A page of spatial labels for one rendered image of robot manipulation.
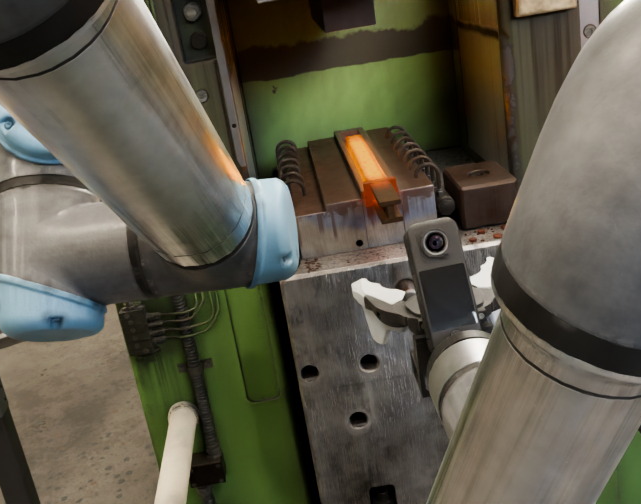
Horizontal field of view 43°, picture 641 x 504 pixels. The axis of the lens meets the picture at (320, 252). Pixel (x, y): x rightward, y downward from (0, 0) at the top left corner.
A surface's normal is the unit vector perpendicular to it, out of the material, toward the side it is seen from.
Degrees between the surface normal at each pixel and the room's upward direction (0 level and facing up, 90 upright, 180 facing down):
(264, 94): 90
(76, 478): 0
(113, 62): 122
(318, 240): 90
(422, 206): 90
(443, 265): 62
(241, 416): 90
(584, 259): 76
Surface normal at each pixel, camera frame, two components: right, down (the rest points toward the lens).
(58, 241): -0.13, -0.30
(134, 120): 0.67, 0.67
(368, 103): 0.07, 0.34
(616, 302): -0.41, 0.39
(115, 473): -0.15, -0.93
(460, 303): 0.02, -0.14
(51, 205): 0.37, -0.27
